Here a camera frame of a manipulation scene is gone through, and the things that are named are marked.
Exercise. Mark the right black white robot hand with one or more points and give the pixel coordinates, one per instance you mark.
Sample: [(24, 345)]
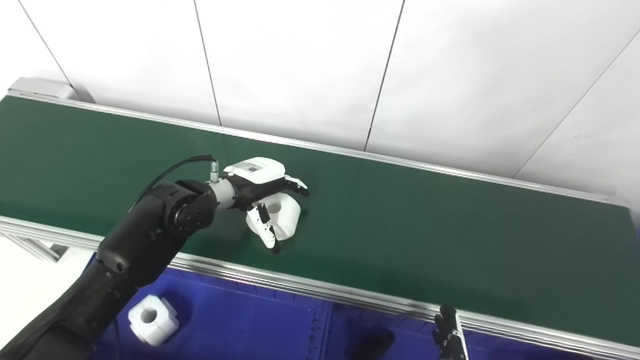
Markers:
[(450, 335)]

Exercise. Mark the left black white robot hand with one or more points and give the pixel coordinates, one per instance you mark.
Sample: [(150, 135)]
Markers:
[(255, 170)]

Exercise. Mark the white plastic cylindrical part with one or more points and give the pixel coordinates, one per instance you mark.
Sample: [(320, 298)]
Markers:
[(287, 215), (157, 325)]

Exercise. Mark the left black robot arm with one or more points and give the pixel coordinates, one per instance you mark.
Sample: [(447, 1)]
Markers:
[(140, 240)]

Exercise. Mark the blue plastic bin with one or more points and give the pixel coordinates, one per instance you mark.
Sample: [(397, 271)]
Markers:
[(410, 340), (240, 320)]

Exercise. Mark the black flanged plastic part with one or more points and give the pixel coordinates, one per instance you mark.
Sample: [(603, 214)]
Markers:
[(375, 345)]

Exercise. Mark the grey conveyor end cover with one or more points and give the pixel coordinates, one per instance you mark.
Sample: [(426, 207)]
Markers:
[(45, 89)]

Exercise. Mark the aluminium conveyor support leg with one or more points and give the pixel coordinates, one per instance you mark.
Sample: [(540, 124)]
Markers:
[(35, 247)]

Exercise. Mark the green conveyor belt aluminium frame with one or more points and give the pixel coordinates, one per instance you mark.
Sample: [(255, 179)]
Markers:
[(400, 225)]

